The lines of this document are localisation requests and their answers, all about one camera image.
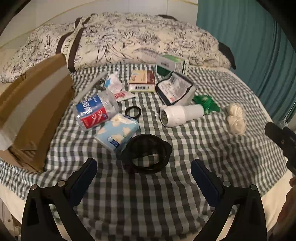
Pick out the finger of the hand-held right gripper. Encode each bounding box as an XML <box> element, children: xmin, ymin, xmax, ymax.
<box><xmin>265</xmin><ymin>122</ymin><xmax>296</xmax><ymax>174</ymax></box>

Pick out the large black ring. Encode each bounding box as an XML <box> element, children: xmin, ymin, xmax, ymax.
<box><xmin>116</xmin><ymin>134</ymin><xmax>173</xmax><ymax>174</ymax></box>

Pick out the white plastic bottle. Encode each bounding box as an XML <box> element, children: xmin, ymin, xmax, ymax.
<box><xmin>159</xmin><ymin>104</ymin><xmax>204</xmax><ymax>127</ymax></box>

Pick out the teal curtain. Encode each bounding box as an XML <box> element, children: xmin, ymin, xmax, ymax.
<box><xmin>196</xmin><ymin>0</ymin><xmax>296</xmax><ymax>121</ymax></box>

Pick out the green plastic packet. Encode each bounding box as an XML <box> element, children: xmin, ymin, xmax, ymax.
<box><xmin>193</xmin><ymin>95</ymin><xmax>221</xmax><ymax>115</ymax></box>

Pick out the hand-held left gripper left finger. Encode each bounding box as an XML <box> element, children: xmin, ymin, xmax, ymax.
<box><xmin>21</xmin><ymin>158</ymin><xmax>98</xmax><ymax>241</ymax></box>

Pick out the light blue tissue pack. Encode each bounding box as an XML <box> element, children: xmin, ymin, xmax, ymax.
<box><xmin>94</xmin><ymin>113</ymin><xmax>140</xmax><ymax>153</ymax></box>

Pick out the red and white sachet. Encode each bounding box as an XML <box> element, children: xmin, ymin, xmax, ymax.
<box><xmin>113</xmin><ymin>91</ymin><xmax>136</xmax><ymax>102</ymax></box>

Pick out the silver foil pouch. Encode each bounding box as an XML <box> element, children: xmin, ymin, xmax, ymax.
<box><xmin>155</xmin><ymin>71</ymin><xmax>197</xmax><ymax>106</ymax></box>

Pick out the green and white carton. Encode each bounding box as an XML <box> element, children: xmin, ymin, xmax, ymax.
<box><xmin>156</xmin><ymin>55</ymin><xmax>189</xmax><ymax>76</ymax></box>

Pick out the small white blue tissue packet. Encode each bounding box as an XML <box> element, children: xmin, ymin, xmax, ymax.
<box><xmin>104</xmin><ymin>72</ymin><xmax>123</xmax><ymax>93</ymax></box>

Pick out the cream knotted cloth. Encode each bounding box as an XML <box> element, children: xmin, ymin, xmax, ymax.
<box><xmin>226</xmin><ymin>103</ymin><xmax>247</xmax><ymax>137</ymax></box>

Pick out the white bed mattress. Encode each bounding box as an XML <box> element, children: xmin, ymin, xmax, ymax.
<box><xmin>0</xmin><ymin>46</ymin><xmax>296</xmax><ymax>241</ymax></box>

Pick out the grey checked blanket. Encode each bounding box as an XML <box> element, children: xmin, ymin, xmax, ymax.
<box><xmin>0</xmin><ymin>62</ymin><xmax>287</xmax><ymax>232</ymax></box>

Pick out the crushed bottle blue red label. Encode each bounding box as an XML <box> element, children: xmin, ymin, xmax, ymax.
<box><xmin>76</xmin><ymin>90</ymin><xmax>119</xmax><ymax>132</ymax></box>

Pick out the floral print duvet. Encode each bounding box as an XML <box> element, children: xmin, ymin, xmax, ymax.
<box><xmin>0</xmin><ymin>13</ymin><xmax>232</xmax><ymax>84</ymax></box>

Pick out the person's right forearm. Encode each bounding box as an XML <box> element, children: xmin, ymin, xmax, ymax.
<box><xmin>276</xmin><ymin>176</ymin><xmax>296</xmax><ymax>232</ymax></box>

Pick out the small black ring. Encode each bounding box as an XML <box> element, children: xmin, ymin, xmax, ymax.
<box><xmin>125</xmin><ymin>105</ymin><xmax>142</xmax><ymax>119</ymax></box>

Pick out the grey plastic strip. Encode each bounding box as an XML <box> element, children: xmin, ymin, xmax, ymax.
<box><xmin>73</xmin><ymin>71</ymin><xmax>109</xmax><ymax>102</ymax></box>

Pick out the orange and red carton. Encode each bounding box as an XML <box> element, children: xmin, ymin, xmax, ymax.
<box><xmin>128</xmin><ymin>70</ymin><xmax>156</xmax><ymax>93</ymax></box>

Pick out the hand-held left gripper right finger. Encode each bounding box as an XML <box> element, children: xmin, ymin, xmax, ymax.
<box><xmin>191</xmin><ymin>159</ymin><xmax>267</xmax><ymax>241</ymax></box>

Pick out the brown cardboard box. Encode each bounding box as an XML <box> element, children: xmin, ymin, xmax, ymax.
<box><xmin>0</xmin><ymin>54</ymin><xmax>75</xmax><ymax>173</ymax></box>

